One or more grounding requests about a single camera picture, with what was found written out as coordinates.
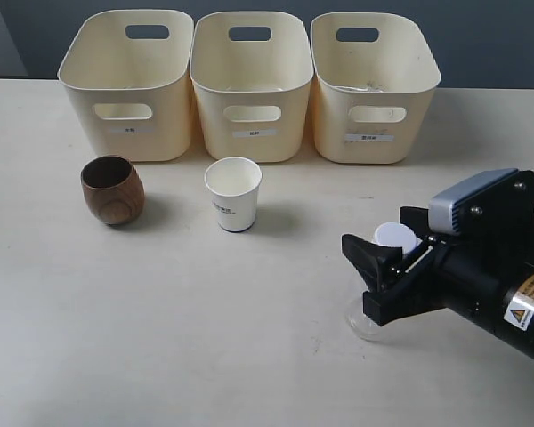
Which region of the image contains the right cream plastic bin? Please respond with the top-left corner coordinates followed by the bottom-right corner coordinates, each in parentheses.
top-left (310, 12), bottom-right (441, 165)

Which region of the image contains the middle cream plastic bin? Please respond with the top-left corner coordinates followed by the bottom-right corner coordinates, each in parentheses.
top-left (190, 11), bottom-right (314, 163)

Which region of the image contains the white paper cup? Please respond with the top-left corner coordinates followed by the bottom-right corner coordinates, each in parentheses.
top-left (204, 157), bottom-right (263, 232)

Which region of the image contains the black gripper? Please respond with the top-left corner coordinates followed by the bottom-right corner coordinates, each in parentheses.
top-left (341, 169), bottom-right (534, 326)

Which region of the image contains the cream plastic bin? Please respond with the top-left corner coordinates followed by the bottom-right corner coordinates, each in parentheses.
top-left (190, 11), bottom-right (314, 163)
top-left (310, 12), bottom-right (441, 165)
top-left (58, 9), bottom-right (196, 162)

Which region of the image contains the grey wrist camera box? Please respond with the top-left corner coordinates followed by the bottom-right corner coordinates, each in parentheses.
top-left (428, 168), bottom-right (519, 236)

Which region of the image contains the left cream plastic bin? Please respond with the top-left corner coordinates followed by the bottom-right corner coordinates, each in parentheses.
top-left (58, 9), bottom-right (196, 162)

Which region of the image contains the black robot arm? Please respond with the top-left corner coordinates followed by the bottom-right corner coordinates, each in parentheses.
top-left (341, 168), bottom-right (534, 359)

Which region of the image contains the brown wooden cup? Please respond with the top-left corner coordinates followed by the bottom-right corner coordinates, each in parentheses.
top-left (80, 155), bottom-right (145, 226)

